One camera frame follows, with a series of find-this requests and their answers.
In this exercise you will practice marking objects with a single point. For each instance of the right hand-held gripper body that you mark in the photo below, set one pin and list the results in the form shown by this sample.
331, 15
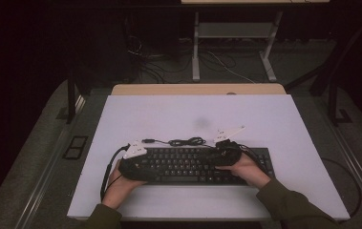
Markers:
229, 152

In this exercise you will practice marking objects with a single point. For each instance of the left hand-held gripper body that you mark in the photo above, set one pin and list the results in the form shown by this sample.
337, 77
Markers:
135, 149

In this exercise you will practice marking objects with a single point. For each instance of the black computer keyboard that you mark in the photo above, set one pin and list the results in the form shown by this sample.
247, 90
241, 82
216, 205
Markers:
185, 165

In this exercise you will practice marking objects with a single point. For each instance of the person's right hand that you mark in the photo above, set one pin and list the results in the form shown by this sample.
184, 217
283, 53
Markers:
248, 171

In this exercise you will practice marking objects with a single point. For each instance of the person's left hand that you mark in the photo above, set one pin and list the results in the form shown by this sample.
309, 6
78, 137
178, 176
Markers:
121, 187

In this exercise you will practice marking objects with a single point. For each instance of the white table board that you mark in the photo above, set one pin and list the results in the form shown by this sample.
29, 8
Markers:
201, 111

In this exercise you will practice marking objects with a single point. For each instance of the black floor outlet box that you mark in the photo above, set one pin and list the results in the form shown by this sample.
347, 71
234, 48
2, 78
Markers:
75, 147

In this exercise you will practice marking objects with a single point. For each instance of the wooden desk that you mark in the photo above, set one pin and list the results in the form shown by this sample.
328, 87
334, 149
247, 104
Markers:
185, 89

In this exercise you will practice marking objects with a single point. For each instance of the black metal stand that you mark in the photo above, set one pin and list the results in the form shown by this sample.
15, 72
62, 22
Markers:
333, 105

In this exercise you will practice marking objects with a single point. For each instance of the white metal frame stand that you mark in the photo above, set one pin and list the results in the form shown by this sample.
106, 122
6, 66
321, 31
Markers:
232, 30

